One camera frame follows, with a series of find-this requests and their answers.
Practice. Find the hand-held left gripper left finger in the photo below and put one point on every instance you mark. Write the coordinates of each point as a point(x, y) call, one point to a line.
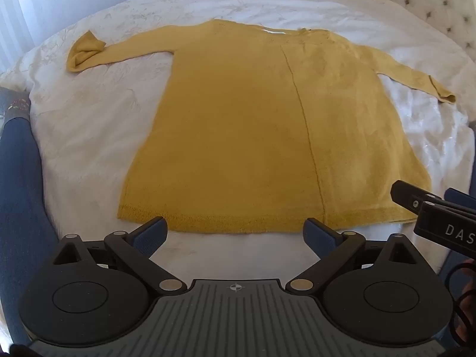
point(149, 236)

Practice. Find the person's blue denim leg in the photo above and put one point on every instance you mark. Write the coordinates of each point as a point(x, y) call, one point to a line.
point(22, 200)

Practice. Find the beige tufted headboard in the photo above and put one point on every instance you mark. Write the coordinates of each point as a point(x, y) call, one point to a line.
point(435, 0)

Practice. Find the white embroidered bedspread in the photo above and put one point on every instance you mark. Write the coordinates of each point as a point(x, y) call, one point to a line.
point(93, 119)

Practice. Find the white sheer curtain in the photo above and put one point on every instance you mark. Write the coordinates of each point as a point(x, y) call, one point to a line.
point(16, 26)

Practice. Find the yellow knit sweater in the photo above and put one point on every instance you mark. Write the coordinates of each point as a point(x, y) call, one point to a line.
point(241, 126)

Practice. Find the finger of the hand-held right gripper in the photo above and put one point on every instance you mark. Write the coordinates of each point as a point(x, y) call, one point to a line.
point(459, 199)
point(411, 197)

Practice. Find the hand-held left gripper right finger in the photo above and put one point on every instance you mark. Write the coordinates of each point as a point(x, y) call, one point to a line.
point(317, 236)

